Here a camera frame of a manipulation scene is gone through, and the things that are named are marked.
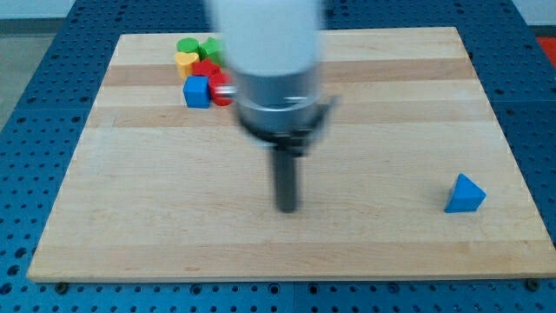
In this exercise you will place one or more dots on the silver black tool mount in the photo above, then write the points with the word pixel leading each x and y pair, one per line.
pixel 286 112

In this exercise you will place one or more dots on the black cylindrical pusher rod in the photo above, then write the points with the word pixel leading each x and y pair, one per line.
pixel 285 181

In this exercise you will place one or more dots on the blue triangle block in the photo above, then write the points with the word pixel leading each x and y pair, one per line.
pixel 464 196

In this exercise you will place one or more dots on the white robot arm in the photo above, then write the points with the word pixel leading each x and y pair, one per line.
pixel 273 51

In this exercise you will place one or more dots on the blue cube block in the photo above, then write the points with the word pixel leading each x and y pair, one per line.
pixel 196 92

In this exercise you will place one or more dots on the red cylinder block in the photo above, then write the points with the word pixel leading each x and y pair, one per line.
pixel 216 84

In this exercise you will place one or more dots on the red star block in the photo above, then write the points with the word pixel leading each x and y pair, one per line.
pixel 205 68

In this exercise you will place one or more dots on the green star block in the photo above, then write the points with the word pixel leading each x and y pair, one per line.
pixel 212 49

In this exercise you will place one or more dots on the yellow heart block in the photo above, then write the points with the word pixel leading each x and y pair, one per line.
pixel 184 62

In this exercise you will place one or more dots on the green cylinder block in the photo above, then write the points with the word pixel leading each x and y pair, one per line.
pixel 188 45

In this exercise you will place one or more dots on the wooden board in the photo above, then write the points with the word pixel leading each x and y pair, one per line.
pixel 411 177

